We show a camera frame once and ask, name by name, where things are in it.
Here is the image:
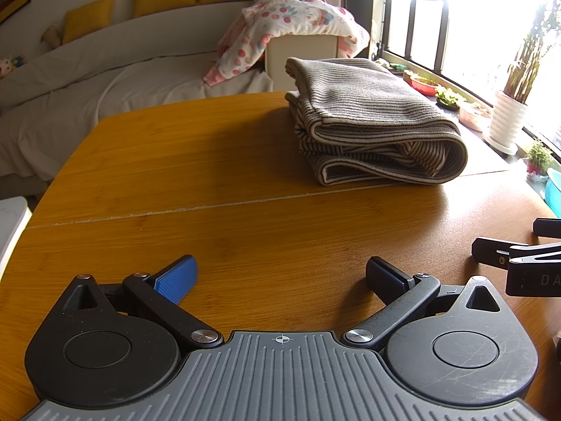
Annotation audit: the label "white covered sofa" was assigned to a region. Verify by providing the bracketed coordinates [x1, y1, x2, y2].
[0, 0, 275, 182]

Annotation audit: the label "floral printed blanket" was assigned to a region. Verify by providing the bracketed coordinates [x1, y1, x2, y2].
[202, 0, 371, 87]

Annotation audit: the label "small potted plant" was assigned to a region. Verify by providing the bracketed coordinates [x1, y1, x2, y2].
[523, 139, 554, 175]

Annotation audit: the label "beige side cabinet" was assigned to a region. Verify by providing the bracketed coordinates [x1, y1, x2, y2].
[264, 34, 340, 93]

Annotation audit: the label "white pot saucer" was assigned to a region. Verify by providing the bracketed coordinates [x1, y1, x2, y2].
[482, 134, 519, 156]

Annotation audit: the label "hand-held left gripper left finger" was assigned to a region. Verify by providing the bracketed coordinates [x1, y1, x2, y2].
[61, 254, 224, 350]

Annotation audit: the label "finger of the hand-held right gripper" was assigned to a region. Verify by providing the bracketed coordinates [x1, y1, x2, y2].
[472, 237, 513, 270]
[534, 218, 561, 240]

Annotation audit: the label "red bowl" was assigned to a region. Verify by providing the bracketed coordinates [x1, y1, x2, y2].
[410, 75, 440, 96]

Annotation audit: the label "grey striped sweater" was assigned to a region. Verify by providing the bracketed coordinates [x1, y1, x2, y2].
[285, 56, 469, 186]

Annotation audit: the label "small green dishes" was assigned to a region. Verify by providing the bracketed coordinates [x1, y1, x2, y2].
[377, 58, 408, 74]

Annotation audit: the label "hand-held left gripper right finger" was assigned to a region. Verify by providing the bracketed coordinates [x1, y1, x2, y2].
[341, 257, 506, 352]

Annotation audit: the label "teal plastic basin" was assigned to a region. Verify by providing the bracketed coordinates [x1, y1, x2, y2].
[544, 167, 561, 219]

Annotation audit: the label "pink planter tray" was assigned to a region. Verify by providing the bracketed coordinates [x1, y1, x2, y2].
[457, 102, 492, 132]

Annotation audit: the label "beige plush toy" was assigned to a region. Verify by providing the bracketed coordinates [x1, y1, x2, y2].
[41, 23, 63, 48]

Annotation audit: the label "green plant in black pot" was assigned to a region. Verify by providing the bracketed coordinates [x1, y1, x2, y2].
[435, 87, 462, 111]

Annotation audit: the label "white ribbed pot with plant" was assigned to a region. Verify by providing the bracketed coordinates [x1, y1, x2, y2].
[488, 6, 561, 151]

